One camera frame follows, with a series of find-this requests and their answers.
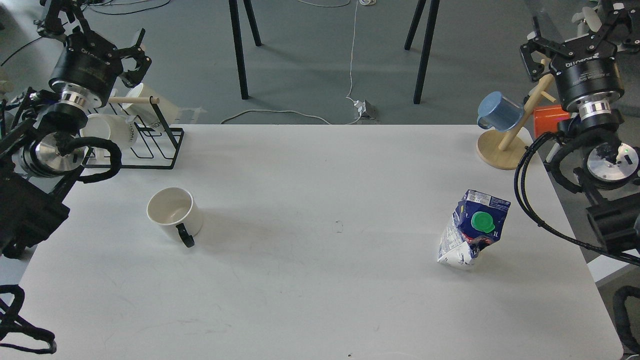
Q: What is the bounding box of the black table leg left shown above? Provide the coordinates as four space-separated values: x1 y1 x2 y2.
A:
228 0 263 100

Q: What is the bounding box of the blue white milk carton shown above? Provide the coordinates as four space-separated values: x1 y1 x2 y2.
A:
437 189 511 271

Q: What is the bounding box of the cream mug on rack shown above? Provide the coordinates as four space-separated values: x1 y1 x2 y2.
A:
122 83 181 129

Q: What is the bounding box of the black table leg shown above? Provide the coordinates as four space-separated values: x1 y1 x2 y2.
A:
228 0 263 100
404 0 441 105

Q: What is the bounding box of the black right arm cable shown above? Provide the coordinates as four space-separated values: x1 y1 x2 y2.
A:
514 131 640 267

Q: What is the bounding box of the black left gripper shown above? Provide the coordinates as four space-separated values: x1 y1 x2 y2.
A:
34 0 153 108

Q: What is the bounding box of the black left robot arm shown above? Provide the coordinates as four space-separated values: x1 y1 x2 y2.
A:
0 0 152 259

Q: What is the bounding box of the black cable bundle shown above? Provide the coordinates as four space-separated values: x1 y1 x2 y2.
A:
0 284 57 355

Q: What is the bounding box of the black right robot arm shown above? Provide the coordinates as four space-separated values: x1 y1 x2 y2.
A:
514 0 639 265

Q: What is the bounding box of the blue mug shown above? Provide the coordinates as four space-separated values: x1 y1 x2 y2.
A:
477 91 525 132

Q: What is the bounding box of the black wire mug rack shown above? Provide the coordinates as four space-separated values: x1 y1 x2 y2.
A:
89 96 185 170

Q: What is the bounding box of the white power plug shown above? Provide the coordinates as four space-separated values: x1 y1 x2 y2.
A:
353 100 377 120

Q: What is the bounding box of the white floor cable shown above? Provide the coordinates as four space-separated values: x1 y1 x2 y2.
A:
220 0 362 125

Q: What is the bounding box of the black table leg right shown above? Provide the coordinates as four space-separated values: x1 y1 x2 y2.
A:
404 0 441 105

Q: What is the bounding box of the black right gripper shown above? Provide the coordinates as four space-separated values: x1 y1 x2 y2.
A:
519 0 640 120

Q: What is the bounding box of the wooden mug tree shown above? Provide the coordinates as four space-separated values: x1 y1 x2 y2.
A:
476 73 554 170

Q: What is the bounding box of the orange mug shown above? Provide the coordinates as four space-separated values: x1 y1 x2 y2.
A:
532 105 570 138

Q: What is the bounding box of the white mug black handle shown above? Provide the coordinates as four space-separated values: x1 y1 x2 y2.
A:
146 187 204 248

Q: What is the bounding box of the white mug on rack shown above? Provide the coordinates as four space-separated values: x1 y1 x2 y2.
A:
79 113 139 158

